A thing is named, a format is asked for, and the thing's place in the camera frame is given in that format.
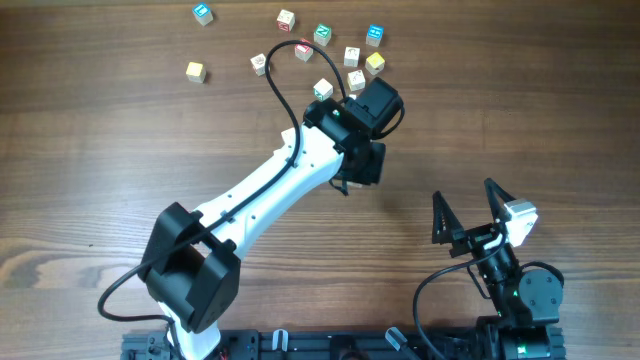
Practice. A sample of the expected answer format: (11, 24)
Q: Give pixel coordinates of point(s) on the blue-top block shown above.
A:
(374, 35)
(202, 14)

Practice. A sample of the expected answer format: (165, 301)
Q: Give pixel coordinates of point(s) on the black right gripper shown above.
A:
(471, 238)

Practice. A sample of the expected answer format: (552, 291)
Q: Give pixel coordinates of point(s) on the yellow-top block number 3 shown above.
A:
(196, 72)

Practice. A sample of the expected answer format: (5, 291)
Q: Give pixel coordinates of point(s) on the red M block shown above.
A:
(285, 20)

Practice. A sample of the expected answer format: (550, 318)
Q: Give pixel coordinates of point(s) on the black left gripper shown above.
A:
(372, 172)

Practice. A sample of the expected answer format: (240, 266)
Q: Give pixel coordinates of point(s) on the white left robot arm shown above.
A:
(196, 255)

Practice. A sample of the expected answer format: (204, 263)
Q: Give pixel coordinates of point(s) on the blue Z block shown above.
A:
(351, 56)

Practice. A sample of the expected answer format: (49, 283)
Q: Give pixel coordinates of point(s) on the yellow W block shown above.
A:
(356, 80)

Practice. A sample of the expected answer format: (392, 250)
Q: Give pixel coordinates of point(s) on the red I block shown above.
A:
(303, 50)

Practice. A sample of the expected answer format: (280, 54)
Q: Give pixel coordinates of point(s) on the green N block number 8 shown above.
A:
(323, 89)

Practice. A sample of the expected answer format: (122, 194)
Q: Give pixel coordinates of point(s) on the green N top block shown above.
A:
(322, 34)

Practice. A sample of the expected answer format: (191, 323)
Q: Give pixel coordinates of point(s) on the yellow-top block right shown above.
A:
(375, 63)

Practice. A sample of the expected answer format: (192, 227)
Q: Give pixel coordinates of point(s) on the green V block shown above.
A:
(289, 137)

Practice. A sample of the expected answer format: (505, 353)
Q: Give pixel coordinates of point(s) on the blue-top block right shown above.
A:
(374, 35)

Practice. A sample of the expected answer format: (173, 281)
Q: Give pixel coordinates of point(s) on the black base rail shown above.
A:
(350, 345)

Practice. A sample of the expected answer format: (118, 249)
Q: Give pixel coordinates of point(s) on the blue-top block far left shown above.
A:
(202, 14)

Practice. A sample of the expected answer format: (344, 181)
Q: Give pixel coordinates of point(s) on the red shell block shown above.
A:
(259, 64)

